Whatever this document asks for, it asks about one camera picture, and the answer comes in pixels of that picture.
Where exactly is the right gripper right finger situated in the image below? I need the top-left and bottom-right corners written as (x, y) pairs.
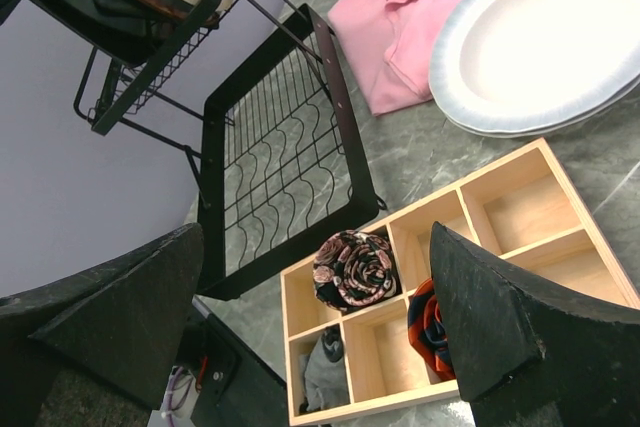
top-left (430, 223), bottom-right (639, 426)

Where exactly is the floral rolled tie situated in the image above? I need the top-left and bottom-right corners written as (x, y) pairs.
top-left (312, 230), bottom-right (401, 313)

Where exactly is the grey rolled cloth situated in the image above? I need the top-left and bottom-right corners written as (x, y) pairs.
top-left (298, 326), bottom-right (350, 414)

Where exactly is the pink folded cloth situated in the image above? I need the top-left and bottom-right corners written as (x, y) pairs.
top-left (328, 0), bottom-right (461, 116)

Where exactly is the orange and black rolled tie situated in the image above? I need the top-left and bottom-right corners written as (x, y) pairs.
top-left (407, 278), bottom-right (456, 381)

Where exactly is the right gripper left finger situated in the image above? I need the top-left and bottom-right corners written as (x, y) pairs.
top-left (1, 223), bottom-right (204, 426)

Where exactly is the white deep plate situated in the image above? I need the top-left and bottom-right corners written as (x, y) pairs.
top-left (445, 77), bottom-right (639, 138)

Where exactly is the wooden compartment tray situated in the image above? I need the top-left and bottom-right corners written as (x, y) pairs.
top-left (280, 139), bottom-right (639, 426)

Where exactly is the white round plate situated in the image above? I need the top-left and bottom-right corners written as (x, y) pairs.
top-left (429, 0), bottom-right (639, 131)

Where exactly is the black wire dish rack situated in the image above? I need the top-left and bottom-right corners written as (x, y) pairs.
top-left (72, 0), bottom-right (384, 300)

